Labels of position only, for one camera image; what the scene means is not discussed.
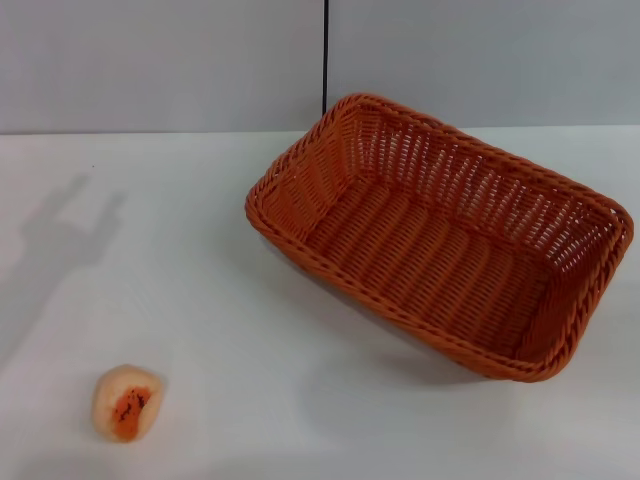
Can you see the orange woven plastic basket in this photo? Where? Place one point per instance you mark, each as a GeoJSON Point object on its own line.
{"type": "Point", "coordinates": [425, 250]}

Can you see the cream bun with orange filling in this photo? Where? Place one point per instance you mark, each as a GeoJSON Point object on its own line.
{"type": "Point", "coordinates": [125, 400]}

